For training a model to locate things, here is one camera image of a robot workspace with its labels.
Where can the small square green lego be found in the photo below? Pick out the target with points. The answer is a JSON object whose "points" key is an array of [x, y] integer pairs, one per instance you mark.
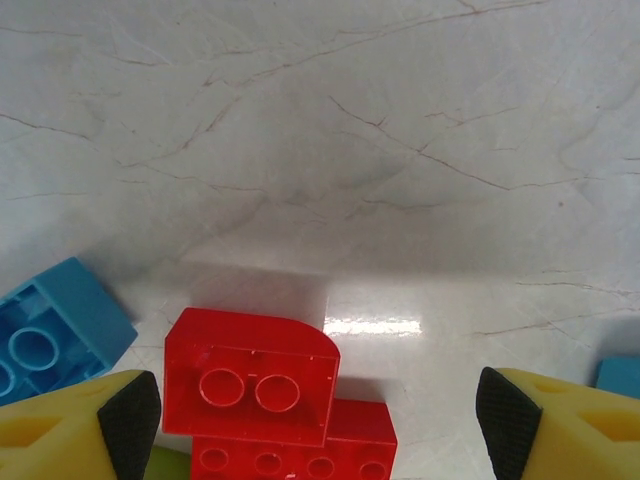
{"points": [[167, 467]]}

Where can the red rounded lego brick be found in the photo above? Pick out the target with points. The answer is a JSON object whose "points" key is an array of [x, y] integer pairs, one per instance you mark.
{"points": [[240, 335]]}

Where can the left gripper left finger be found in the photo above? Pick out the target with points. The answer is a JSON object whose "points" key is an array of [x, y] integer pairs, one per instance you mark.
{"points": [[50, 440]]}

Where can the small blue lego brick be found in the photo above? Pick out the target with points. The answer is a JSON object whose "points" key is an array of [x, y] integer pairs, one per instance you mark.
{"points": [[75, 300]]}

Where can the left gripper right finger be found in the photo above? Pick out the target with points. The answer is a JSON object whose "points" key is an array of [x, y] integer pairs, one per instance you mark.
{"points": [[575, 440]]}

